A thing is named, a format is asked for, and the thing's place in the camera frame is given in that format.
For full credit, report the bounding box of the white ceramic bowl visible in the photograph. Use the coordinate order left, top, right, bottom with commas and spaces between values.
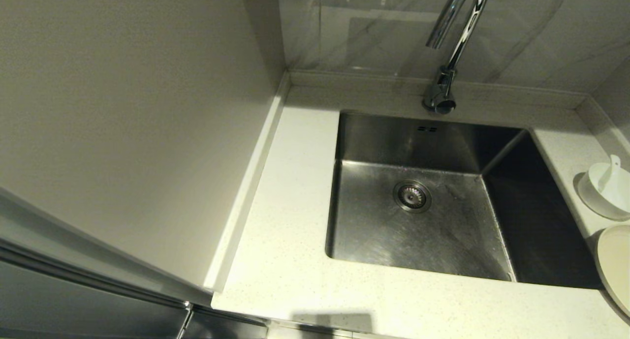
577, 154, 630, 221

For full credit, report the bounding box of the white ceramic soup spoon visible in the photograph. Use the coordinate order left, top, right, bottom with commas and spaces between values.
597, 154, 622, 194

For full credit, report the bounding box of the cream round plate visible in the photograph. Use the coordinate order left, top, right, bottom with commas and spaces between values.
596, 225, 630, 318

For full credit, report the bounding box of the stainless steel sink basin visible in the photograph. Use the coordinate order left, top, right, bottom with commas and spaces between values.
325, 109, 604, 289

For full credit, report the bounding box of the round metal drain strainer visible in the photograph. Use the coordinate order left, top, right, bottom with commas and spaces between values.
393, 180, 433, 214

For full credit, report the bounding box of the chrome gooseneck faucet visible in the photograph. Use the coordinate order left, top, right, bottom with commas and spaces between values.
422, 0, 493, 116

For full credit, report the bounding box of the beige tall cabinet side panel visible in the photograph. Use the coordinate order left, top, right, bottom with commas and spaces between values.
0, 0, 291, 293

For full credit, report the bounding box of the grey glossy cabinet front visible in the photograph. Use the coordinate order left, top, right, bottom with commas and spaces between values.
0, 186, 269, 339

